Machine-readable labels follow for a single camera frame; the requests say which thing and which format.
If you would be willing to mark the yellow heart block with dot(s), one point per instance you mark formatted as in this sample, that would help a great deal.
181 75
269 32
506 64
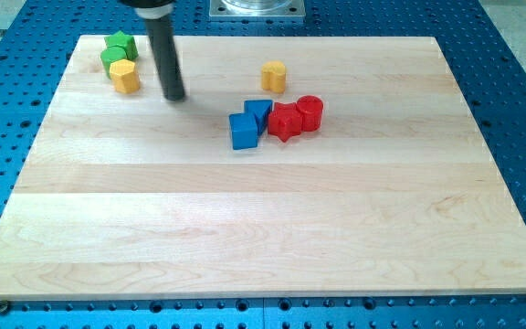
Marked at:
273 76

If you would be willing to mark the red cylinder block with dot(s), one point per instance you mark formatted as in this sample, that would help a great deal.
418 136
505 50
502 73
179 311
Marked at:
311 109

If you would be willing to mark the green cylinder block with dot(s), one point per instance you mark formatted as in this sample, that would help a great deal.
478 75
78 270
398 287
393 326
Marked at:
110 55

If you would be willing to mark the yellow hexagon block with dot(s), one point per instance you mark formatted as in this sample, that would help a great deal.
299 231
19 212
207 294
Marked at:
125 77

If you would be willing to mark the black robot arm end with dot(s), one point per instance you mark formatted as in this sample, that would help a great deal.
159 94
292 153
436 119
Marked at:
144 4

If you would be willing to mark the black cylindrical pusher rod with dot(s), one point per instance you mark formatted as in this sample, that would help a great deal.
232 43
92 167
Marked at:
158 23

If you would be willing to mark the green star block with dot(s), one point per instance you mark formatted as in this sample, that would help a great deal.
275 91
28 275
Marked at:
125 41

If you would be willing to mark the light wooden board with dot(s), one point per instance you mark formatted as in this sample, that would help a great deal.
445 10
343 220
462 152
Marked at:
126 197

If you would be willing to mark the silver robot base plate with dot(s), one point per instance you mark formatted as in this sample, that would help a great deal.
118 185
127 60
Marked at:
227 9

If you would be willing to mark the blue cube block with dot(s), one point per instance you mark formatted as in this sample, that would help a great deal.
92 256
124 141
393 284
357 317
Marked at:
243 130

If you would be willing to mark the blue triangle block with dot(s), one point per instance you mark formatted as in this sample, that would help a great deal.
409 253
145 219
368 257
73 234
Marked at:
260 109

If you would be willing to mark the red star block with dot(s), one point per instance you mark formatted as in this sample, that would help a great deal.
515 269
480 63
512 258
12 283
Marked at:
285 121

